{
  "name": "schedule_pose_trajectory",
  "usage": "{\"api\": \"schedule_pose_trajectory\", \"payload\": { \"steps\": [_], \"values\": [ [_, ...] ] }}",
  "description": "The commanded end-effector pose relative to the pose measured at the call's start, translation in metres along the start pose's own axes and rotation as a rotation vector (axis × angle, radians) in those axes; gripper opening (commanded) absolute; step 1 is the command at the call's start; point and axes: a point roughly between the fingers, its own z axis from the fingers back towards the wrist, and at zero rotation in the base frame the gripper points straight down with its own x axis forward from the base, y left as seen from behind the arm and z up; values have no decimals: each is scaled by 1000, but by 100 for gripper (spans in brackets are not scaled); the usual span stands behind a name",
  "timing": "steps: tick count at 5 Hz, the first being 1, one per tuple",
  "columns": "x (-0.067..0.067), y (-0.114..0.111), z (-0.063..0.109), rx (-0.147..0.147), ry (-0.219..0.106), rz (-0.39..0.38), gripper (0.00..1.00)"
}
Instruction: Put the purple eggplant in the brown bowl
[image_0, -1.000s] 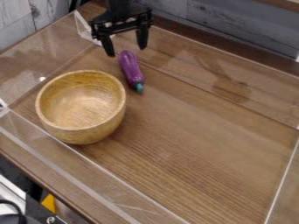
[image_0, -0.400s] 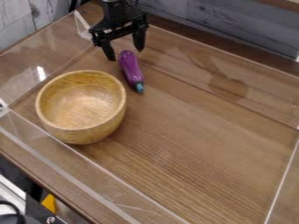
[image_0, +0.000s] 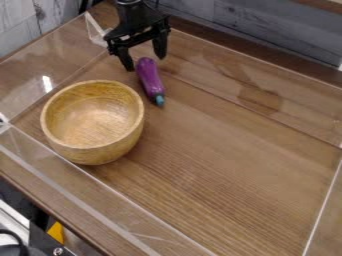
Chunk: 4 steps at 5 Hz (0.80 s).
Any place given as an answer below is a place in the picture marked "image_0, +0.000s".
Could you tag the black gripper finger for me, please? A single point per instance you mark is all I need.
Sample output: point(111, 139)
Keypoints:
point(161, 45)
point(123, 54)

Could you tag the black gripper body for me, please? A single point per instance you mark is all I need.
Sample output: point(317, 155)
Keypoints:
point(126, 36)

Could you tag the purple toy eggplant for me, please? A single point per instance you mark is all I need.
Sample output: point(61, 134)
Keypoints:
point(151, 81)

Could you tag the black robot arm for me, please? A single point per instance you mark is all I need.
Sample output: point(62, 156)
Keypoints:
point(135, 12)

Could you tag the brown wooden bowl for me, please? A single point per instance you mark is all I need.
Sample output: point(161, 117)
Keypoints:
point(93, 121)

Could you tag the yellow sticker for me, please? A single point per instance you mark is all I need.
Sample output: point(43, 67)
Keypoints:
point(57, 232)

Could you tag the clear acrylic tray wall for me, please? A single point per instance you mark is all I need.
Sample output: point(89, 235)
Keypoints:
point(236, 173)

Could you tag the black metal base plate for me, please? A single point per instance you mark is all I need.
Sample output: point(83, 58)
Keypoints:
point(40, 241)

